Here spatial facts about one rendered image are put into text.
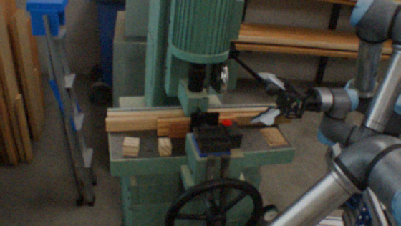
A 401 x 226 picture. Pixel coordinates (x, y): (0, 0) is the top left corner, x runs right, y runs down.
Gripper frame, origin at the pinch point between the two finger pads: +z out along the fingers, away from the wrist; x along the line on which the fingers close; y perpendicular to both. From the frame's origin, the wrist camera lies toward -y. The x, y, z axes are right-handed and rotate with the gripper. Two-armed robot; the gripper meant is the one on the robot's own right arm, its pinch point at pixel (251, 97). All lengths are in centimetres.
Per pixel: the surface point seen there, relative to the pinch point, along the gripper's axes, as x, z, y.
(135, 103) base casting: 27, 27, -53
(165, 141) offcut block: 15.9, 23.3, -4.0
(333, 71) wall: 80, -208, -236
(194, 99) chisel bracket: 6.1, 13.6, -11.6
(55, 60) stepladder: 16, 63, -77
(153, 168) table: 23.7, 27.1, -1.2
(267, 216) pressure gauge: 44.2, -12.8, 3.9
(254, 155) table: 20.9, -5.1, -0.9
